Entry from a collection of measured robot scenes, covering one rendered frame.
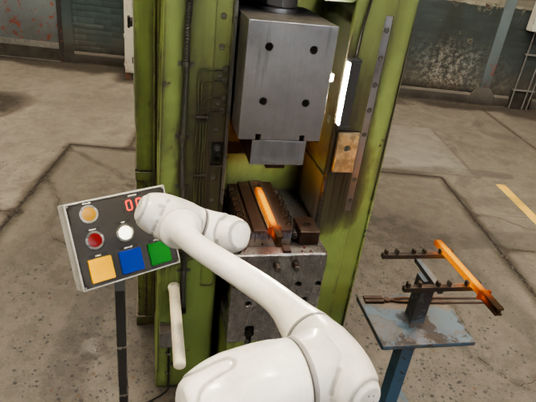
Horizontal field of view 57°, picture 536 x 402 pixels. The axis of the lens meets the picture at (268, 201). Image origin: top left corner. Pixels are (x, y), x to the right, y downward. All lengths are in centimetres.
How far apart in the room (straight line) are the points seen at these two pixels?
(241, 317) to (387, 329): 59
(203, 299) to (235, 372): 151
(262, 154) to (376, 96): 51
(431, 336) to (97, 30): 684
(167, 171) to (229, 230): 73
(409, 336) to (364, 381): 128
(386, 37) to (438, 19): 627
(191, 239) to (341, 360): 45
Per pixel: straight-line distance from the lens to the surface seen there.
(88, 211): 166
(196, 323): 236
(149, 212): 119
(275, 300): 100
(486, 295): 197
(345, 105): 191
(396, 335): 207
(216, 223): 125
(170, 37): 176
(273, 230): 192
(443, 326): 220
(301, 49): 169
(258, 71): 167
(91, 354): 282
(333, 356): 83
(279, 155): 179
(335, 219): 217
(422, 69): 829
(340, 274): 236
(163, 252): 173
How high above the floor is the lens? 199
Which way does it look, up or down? 28 degrees down
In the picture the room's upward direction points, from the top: 7 degrees clockwise
